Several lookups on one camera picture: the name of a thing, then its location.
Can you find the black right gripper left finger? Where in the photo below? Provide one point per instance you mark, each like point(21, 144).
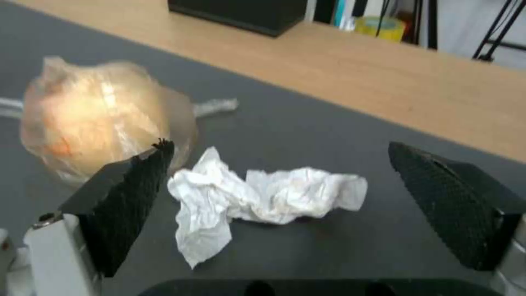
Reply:
point(123, 197)

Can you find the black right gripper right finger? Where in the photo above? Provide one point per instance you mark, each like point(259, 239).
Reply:
point(448, 203)

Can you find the clear plastic takeout bag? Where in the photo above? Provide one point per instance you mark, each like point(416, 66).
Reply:
point(102, 120)

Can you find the crumpled white tissue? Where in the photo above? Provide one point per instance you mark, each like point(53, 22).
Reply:
point(250, 197)

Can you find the crumpled clear plastic wrapper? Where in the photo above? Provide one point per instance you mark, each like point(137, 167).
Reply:
point(215, 108)

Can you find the black lamp stand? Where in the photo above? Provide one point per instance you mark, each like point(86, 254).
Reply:
point(499, 30)

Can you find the yellow tape roll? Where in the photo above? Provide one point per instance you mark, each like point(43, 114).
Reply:
point(380, 27)

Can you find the upright books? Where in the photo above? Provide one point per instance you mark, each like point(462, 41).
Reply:
point(349, 14)

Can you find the black monitor base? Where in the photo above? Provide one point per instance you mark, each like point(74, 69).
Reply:
point(240, 14)

